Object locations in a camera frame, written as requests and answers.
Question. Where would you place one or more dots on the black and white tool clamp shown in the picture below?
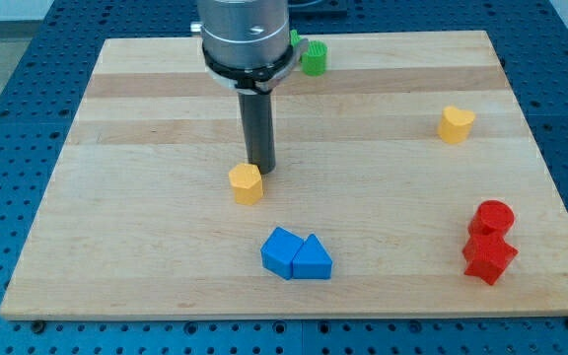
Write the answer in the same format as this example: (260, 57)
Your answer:
(260, 80)

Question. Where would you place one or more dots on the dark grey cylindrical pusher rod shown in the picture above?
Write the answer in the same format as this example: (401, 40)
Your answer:
(257, 122)

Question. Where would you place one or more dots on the yellow hexagon block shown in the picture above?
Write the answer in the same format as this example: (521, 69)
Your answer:
(246, 183)

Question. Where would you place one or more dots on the green block behind arm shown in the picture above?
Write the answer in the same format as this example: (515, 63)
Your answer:
(295, 38)

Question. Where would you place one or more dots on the wooden board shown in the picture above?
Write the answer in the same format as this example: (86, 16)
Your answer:
(138, 220)

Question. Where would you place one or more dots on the green cylinder block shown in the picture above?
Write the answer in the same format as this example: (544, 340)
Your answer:
(314, 60)

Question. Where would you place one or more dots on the blue cube block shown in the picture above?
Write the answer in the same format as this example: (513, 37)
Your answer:
(279, 250)

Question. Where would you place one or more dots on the blue triangle block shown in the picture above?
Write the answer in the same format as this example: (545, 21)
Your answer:
(312, 261)

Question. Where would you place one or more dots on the yellow heart block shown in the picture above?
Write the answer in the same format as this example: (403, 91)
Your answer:
(455, 124)

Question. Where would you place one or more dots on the red cylinder block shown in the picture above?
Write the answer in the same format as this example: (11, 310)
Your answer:
(492, 217)

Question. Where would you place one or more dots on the red star block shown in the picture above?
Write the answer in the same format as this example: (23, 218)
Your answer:
(487, 256)

